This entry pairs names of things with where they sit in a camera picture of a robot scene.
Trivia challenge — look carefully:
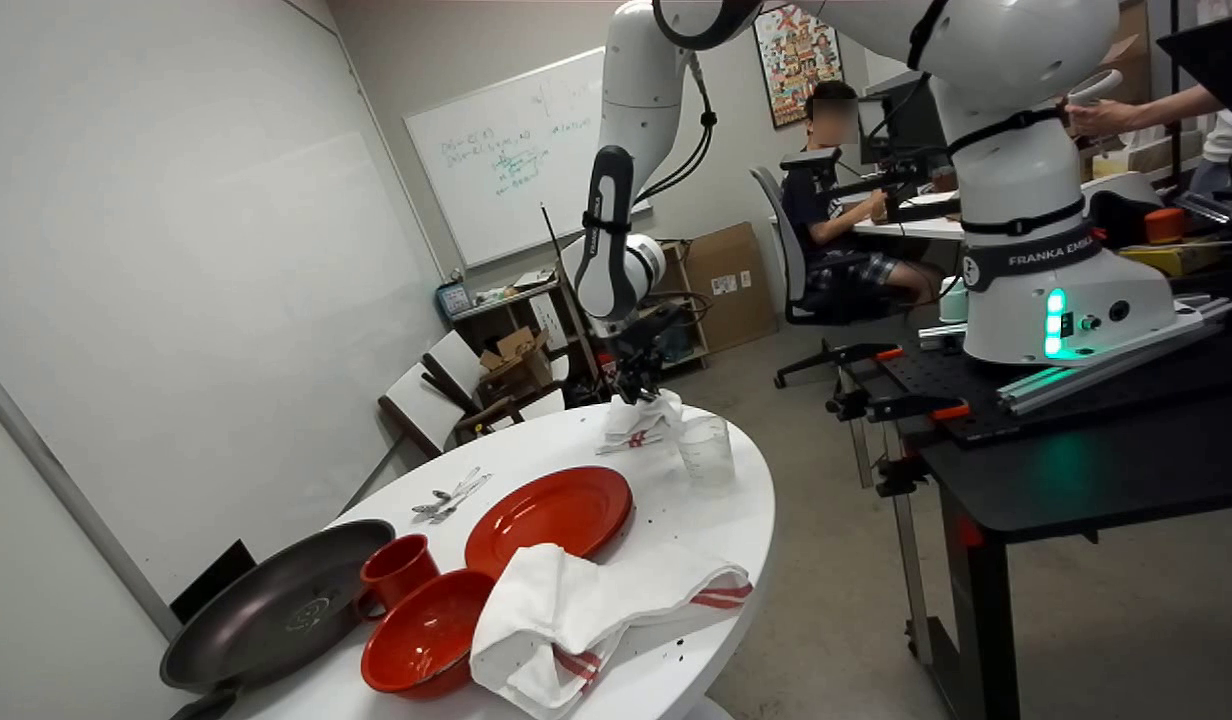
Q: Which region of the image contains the black office chair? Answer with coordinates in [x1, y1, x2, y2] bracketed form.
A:
[750, 146, 912, 392]

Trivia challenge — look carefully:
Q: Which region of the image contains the round white pedestal table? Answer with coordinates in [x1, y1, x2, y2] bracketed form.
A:
[210, 392, 781, 720]

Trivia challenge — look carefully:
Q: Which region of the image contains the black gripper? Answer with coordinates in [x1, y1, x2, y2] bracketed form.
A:
[612, 319, 668, 403]

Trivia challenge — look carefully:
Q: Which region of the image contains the orange black clamp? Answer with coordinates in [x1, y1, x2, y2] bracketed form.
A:
[830, 386, 971, 422]

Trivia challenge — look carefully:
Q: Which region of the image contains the whiteboard on wall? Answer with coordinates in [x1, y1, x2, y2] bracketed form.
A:
[410, 47, 603, 263]

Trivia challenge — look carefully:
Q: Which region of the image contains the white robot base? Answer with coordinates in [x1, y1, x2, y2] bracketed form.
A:
[955, 121, 1176, 363]

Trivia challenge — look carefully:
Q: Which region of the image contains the black perforated workbench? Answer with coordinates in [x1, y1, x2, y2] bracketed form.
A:
[831, 329, 1232, 720]

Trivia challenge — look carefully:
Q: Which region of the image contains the red plate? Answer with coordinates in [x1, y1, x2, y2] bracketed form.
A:
[466, 464, 631, 574]

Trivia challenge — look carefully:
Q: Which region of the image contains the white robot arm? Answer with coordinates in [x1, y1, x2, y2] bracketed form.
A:
[569, 0, 1131, 403]

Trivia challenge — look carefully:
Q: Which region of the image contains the cardboard box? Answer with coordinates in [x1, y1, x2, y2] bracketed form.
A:
[690, 223, 781, 351]

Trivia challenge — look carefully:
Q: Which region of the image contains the red mug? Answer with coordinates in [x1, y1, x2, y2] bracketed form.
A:
[359, 534, 435, 610]

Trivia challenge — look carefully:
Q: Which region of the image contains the metal fork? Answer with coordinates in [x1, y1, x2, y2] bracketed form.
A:
[411, 492, 466, 524]

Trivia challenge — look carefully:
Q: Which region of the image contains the clear plastic cup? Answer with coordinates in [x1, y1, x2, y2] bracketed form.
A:
[679, 414, 738, 483]

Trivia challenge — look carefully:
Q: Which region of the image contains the red bowl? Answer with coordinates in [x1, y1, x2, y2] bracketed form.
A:
[359, 566, 494, 700]

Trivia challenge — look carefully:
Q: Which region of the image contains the white folded towel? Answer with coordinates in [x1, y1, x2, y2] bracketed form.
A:
[469, 543, 754, 720]

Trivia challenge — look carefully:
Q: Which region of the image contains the black frying pan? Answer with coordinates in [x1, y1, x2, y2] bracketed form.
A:
[160, 520, 397, 720]

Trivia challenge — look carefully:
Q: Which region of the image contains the seated person in dark shirt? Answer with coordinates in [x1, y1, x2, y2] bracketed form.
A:
[781, 75, 939, 324]

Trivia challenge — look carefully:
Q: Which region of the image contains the metal spoon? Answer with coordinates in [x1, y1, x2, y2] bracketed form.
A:
[433, 467, 489, 494]

